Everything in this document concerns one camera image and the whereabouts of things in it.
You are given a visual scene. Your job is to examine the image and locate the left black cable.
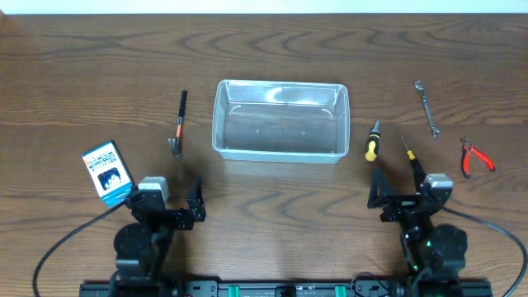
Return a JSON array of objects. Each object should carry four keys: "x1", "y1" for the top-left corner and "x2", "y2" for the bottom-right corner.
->
[{"x1": 31, "y1": 201, "x2": 129, "y2": 297}]

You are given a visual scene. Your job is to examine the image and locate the silver combination wrench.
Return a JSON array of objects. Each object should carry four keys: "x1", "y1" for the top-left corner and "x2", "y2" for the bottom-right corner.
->
[{"x1": 413, "y1": 80, "x2": 440, "y2": 138}]

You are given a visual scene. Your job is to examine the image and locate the black cable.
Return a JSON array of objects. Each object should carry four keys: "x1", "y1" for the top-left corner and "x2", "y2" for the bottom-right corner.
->
[
  {"x1": 441, "y1": 205, "x2": 528, "y2": 297},
  {"x1": 31, "y1": 201, "x2": 129, "y2": 297}
]

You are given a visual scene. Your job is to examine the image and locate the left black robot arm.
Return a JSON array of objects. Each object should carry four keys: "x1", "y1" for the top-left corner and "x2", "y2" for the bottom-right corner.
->
[{"x1": 114, "y1": 177, "x2": 206, "y2": 279}]

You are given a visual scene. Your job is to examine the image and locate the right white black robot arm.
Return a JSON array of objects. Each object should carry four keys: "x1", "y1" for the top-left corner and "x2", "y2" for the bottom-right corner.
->
[{"x1": 367, "y1": 168, "x2": 468, "y2": 281}]

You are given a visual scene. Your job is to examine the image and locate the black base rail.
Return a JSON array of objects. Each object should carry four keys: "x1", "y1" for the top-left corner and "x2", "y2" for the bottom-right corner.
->
[{"x1": 78, "y1": 278, "x2": 494, "y2": 297}]

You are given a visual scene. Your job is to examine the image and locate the thin black precision screwdriver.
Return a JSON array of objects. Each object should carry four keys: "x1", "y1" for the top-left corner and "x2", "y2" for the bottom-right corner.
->
[{"x1": 399, "y1": 134, "x2": 427, "y2": 187}]

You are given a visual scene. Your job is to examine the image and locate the red handled pliers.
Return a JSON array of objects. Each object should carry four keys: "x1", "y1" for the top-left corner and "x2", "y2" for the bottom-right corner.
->
[{"x1": 459, "y1": 136, "x2": 497, "y2": 180}]

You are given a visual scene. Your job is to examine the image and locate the small black claw hammer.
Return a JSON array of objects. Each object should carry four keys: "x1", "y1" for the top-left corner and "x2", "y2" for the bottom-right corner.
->
[{"x1": 167, "y1": 90, "x2": 188, "y2": 158}]

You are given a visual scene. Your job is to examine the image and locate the right black cable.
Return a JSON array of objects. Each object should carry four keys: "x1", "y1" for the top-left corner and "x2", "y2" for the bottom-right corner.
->
[{"x1": 441, "y1": 205, "x2": 528, "y2": 297}]

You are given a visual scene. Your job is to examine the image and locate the clear plastic container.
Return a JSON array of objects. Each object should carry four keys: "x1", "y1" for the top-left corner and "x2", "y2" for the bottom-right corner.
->
[{"x1": 211, "y1": 79, "x2": 351, "y2": 164}]

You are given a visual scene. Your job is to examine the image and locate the stubby yellow black screwdriver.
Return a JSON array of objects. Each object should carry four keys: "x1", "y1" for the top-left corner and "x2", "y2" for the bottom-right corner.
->
[{"x1": 365, "y1": 120, "x2": 380, "y2": 162}]

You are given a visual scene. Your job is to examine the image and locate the blue white card box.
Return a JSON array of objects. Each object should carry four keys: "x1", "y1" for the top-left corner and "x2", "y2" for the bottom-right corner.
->
[{"x1": 82, "y1": 140, "x2": 134, "y2": 208}]

